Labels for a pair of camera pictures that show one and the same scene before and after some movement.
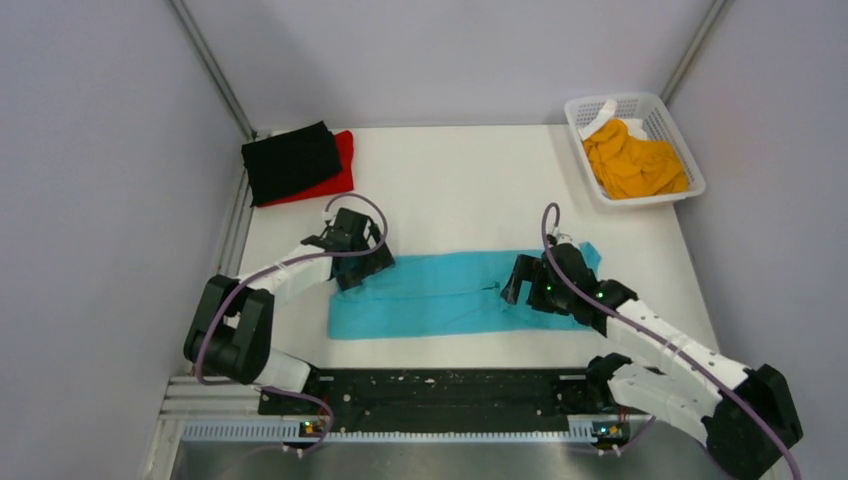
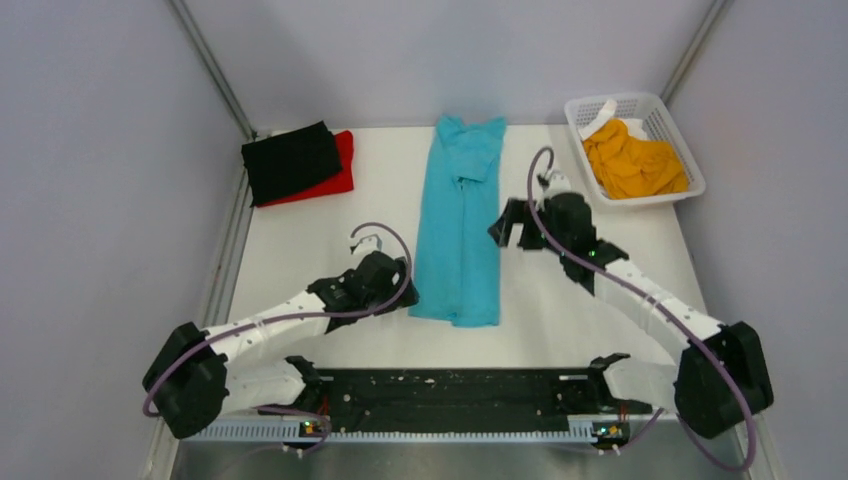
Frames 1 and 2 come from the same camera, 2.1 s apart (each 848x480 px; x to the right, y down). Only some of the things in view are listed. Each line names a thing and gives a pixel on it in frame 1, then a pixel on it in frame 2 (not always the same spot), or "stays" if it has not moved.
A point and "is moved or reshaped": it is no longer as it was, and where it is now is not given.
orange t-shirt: [626, 164] stays
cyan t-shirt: [438, 294] is moved or reshaped
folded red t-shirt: [342, 181] stays
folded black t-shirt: [285, 161] stays
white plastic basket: [659, 125] stays
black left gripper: [353, 278] to [395, 289]
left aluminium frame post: [213, 67] stays
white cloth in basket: [608, 112] stays
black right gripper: [527, 267] to [517, 212]
